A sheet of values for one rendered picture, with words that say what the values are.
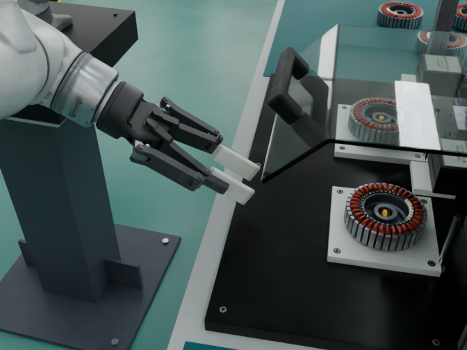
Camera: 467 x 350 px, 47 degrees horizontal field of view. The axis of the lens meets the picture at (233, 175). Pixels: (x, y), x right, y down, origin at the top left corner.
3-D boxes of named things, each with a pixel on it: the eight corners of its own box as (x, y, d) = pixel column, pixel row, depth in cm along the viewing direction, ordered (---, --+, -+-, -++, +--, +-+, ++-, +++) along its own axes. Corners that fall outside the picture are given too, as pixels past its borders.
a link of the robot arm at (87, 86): (44, 122, 72) (84, 144, 73) (64, 72, 66) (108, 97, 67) (71, 87, 79) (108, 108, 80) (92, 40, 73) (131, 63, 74)
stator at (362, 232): (342, 248, 75) (345, 228, 72) (343, 194, 83) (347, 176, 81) (426, 258, 73) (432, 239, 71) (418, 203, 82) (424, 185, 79)
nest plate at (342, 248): (326, 262, 74) (327, 255, 74) (331, 191, 86) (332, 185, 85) (439, 277, 72) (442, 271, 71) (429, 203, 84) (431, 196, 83)
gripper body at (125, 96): (108, 105, 79) (163, 136, 81) (85, 138, 73) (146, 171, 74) (126, 67, 74) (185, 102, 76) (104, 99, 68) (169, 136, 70)
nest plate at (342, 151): (333, 156, 93) (335, 151, 92) (337, 110, 104) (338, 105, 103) (424, 167, 91) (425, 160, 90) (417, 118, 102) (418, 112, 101)
